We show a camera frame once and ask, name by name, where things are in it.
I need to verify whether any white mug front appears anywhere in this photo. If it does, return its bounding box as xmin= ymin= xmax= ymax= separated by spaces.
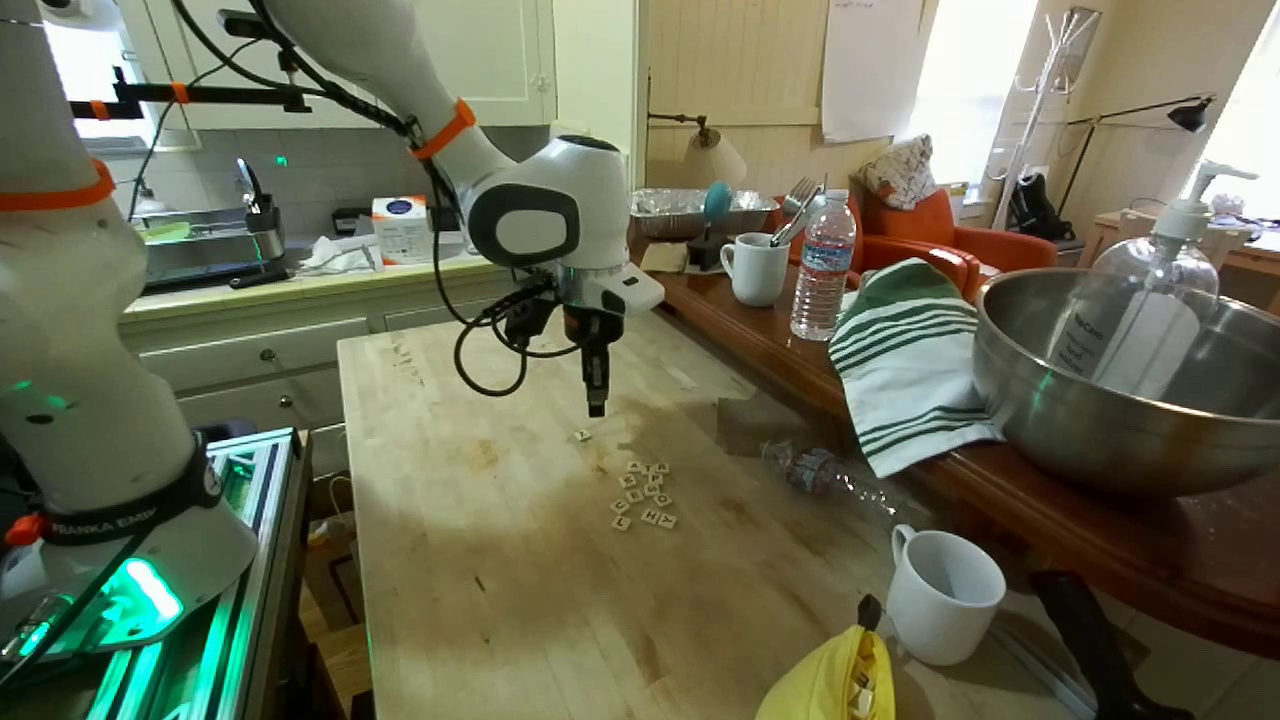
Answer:
xmin=889 ymin=523 xmax=1006 ymax=668

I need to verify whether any clear water bottle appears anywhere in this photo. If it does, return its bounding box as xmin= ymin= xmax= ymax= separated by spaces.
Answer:
xmin=787 ymin=186 xmax=856 ymax=338

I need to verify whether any crushed plastic bottle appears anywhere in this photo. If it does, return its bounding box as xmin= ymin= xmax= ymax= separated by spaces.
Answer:
xmin=776 ymin=449 xmax=918 ymax=523

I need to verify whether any white mug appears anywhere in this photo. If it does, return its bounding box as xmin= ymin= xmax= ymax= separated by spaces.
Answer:
xmin=721 ymin=231 xmax=787 ymax=307
xmin=889 ymin=523 xmax=1006 ymax=668

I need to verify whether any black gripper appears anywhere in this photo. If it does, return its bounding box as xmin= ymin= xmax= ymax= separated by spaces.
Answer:
xmin=562 ymin=307 xmax=623 ymax=414

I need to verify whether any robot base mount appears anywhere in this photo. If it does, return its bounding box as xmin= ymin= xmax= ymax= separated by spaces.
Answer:
xmin=0 ymin=427 xmax=309 ymax=720

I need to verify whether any yellow banana toy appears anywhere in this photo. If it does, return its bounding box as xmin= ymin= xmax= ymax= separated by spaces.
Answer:
xmin=756 ymin=595 xmax=897 ymax=720

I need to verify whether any desk lamp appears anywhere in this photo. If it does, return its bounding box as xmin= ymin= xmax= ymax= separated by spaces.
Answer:
xmin=1056 ymin=93 xmax=1213 ymax=207

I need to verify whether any soap pump bottle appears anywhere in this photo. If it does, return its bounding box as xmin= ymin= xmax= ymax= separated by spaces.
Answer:
xmin=1049 ymin=158 xmax=1243 ymax=399

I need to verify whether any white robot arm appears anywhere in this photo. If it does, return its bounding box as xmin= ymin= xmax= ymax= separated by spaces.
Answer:
xmin=0 ymin=0 xmax=663 ymax=660

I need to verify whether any large steel bowl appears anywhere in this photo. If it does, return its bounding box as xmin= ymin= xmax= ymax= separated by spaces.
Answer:
xmin=970 ymin=266 xmax=1280 ymax=497

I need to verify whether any white mug back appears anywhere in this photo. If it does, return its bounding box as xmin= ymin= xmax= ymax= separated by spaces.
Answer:
xmin=721 ymin=231 xmax=787 ymax=307

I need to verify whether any green striped towel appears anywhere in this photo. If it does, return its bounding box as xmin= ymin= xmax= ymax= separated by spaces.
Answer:
xmin=826 ymin=258 xmax=1001 ymax=481

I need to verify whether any orange chair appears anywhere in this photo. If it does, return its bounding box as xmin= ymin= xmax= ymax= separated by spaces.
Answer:
xmin=852 ymin=190 xmax=1056 ymax=301

